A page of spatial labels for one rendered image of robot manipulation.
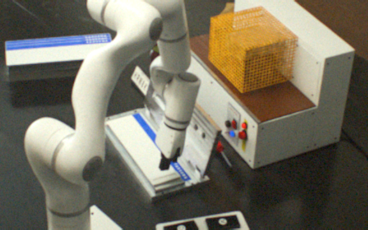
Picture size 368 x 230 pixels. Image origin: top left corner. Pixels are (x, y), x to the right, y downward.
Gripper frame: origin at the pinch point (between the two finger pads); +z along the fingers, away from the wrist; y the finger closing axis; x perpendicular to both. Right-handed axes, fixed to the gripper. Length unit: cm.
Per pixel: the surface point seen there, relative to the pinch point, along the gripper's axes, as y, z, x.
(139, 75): -55, 1, 17
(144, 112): -36.2, 4.7, 11.5
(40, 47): -80, 2, -12
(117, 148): -21.4, 8.1, -5.1
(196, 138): -5.1, -4.9, 13.1
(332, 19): -67, -16, 113
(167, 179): 0.9, 5.7, 1.7
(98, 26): -101, 4, 21
